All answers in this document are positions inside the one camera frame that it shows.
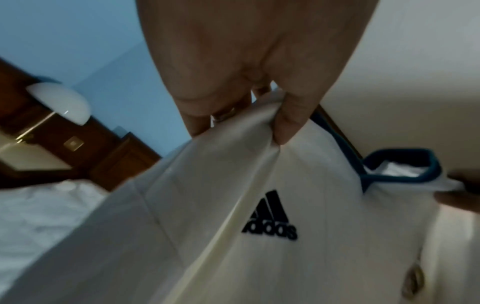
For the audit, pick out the brass wall switch plate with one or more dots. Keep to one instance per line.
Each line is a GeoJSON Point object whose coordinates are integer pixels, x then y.
{"type": "Point", "coordinates": [73, 144]}

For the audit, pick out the dark wooden headboard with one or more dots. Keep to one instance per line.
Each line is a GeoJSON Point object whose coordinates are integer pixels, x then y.
{"type": "Point", "coordinates": [112, 154]}

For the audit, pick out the table lamp with white shade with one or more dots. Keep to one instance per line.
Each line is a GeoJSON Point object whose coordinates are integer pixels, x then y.
{"type": "Point", "coordinates": [62, 99]}

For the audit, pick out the nightstand with pale top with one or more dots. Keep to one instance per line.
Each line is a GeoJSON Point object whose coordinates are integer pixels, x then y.
{"type": "Point", "coordinates": [26, 154]}

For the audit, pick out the person's right hand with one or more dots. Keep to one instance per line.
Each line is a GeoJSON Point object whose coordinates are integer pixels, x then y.
{"type": "Point", "coordinates": [463, 193]}

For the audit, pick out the white shirt with blue collar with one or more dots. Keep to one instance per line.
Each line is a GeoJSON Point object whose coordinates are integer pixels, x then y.
{"type": "Point", "coordinates": [300, 237]}

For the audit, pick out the person's left hand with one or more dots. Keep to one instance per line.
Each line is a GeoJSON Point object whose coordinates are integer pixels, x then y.
{"type": "Point", "coordinates": [240, 44]}

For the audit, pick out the white bed sheet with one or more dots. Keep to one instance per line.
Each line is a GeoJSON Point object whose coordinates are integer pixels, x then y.
{"type": "Point", "coordinates": [41, 216]}

